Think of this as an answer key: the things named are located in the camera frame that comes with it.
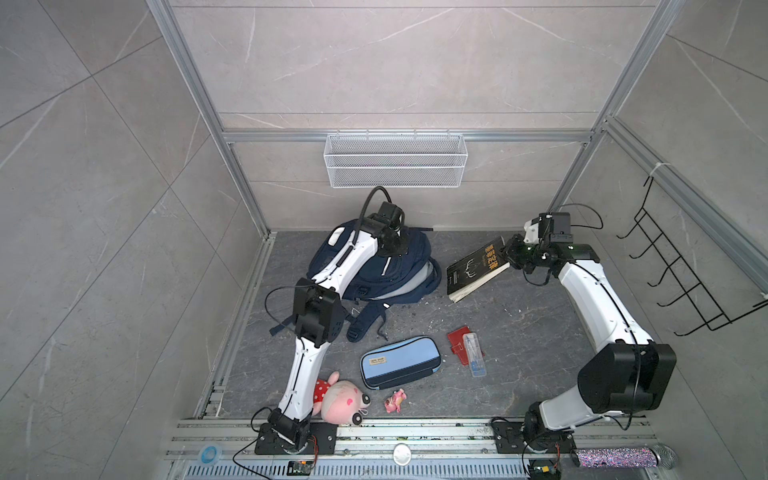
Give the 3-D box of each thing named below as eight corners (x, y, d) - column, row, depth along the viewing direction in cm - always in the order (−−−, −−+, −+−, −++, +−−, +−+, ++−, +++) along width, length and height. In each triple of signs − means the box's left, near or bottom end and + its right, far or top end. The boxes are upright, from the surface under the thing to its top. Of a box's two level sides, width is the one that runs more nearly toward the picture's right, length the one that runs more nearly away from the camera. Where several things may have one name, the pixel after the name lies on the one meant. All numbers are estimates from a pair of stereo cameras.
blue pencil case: (364, 393, 82) (363, 389, 79) (357, 356, 89) (356, 351, 86) (444, 371, 86) (446, 366, 83) (431, 336, 93) (432, 331, 90)
